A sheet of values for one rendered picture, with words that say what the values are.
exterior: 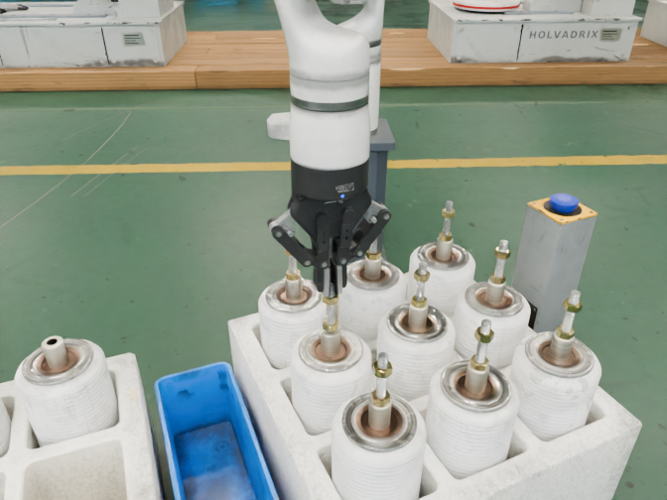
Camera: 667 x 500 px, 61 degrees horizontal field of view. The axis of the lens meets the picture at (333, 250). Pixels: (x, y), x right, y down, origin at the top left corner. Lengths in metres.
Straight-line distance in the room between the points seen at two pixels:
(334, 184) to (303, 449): 0.31
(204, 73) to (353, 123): 2.12
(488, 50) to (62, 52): 1.84
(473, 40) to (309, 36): 2.24
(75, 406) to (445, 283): 0.49
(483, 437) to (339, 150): 0.33
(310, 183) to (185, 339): 0.64
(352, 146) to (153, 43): 2.23
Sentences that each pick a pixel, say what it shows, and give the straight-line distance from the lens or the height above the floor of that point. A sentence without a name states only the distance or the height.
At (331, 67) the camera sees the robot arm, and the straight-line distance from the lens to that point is 0.49.
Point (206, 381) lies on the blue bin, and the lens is 0.88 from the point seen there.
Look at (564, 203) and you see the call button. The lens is 0.88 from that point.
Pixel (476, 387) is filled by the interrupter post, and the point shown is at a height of 0.26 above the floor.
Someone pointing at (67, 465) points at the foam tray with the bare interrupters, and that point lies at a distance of 0.75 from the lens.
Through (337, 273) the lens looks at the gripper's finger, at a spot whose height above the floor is 0.36.
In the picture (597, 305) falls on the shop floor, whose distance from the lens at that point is 1.28.
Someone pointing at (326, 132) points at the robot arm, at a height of 0.53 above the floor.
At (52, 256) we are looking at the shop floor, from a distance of 1.46.
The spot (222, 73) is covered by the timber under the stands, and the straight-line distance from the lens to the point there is 2.59.
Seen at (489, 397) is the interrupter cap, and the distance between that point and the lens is 0.64.
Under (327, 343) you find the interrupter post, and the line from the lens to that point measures 0.66.
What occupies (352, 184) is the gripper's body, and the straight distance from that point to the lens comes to 0.52.
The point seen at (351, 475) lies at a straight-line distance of 0.60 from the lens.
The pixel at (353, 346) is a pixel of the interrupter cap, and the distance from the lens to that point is 0.68.
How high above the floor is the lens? 0.70
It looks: 32 degrees down
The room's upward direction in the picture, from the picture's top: straight up
